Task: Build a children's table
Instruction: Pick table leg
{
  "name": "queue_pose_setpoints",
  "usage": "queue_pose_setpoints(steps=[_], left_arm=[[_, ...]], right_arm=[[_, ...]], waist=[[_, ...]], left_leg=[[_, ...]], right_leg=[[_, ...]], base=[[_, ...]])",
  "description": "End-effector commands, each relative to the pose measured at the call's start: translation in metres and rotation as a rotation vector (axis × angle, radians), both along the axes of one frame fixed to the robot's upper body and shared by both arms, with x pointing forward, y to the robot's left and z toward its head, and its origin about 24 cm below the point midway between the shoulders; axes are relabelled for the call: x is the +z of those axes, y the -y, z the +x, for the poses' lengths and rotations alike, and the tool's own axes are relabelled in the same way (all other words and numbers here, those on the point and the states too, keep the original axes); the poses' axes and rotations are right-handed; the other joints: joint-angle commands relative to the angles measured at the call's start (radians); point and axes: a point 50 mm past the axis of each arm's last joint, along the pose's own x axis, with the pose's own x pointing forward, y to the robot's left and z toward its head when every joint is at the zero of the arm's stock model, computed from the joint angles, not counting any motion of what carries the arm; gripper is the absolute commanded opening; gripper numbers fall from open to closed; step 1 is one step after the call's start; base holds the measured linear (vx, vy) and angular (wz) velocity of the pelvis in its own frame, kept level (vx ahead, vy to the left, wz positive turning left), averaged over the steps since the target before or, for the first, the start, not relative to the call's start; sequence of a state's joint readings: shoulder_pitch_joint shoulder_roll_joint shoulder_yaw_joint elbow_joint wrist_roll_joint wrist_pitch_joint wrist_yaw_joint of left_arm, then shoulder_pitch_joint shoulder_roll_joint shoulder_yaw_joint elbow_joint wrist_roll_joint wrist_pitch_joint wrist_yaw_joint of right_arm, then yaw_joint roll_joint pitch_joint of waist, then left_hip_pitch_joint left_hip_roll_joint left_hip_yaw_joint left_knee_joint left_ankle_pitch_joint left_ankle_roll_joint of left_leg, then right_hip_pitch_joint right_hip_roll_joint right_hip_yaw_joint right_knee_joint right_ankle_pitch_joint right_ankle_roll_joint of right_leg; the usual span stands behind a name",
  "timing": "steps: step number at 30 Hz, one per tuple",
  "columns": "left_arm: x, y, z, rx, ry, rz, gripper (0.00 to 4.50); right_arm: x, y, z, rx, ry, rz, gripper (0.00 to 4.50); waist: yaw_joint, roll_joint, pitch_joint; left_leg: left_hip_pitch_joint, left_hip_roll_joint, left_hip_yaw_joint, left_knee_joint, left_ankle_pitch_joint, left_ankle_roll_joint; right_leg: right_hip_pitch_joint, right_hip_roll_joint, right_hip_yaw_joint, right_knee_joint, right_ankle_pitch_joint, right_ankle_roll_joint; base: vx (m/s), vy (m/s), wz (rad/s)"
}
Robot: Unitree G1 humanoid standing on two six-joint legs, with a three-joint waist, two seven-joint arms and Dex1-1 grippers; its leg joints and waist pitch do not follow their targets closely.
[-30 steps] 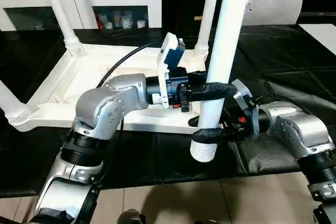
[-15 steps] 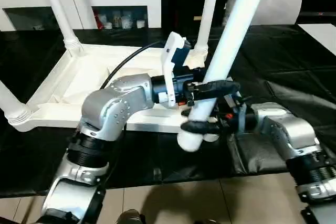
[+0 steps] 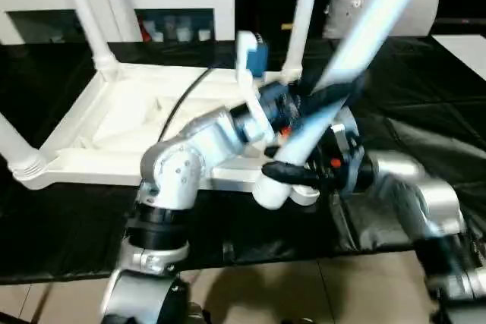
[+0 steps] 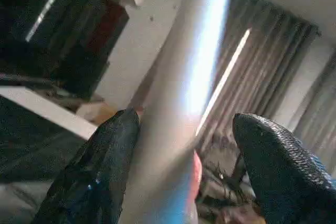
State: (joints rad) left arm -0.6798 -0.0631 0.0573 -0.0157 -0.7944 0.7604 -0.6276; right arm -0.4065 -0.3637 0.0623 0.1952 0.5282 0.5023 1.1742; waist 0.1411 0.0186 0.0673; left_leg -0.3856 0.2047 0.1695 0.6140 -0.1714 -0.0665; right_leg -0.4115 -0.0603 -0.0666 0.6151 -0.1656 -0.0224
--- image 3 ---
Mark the white plastic table leg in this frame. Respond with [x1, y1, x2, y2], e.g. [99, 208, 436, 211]
[253, 0, 438, 211]
[58, 0, 122, 81]
[0, 111, 51, 189]
[280, 0, 324, 83]

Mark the white plastic table top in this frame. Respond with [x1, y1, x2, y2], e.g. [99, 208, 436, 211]
[13, 68, 323, 210]

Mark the black screen with red light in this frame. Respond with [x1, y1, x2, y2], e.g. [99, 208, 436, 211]
[435, 17, 486, 36]

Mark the grey cushion with holes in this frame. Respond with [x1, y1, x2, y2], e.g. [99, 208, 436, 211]
[322, 0, 441, 40]

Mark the white plastic upturned table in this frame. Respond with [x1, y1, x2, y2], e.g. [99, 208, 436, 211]
[0, 35, 486, 287]

